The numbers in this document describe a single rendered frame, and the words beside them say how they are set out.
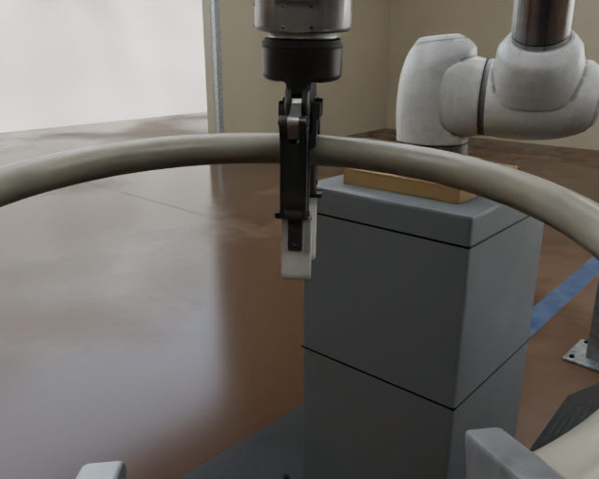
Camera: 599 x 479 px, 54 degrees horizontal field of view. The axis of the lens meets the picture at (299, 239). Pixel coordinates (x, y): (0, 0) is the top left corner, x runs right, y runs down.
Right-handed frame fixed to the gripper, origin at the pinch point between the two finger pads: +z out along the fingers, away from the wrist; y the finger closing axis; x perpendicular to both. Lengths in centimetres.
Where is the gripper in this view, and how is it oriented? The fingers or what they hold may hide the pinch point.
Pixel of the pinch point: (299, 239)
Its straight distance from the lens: 61.8
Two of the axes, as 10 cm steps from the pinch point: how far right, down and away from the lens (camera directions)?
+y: -1.2, 3.8, -9.2
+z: -0.1, 9.2, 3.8
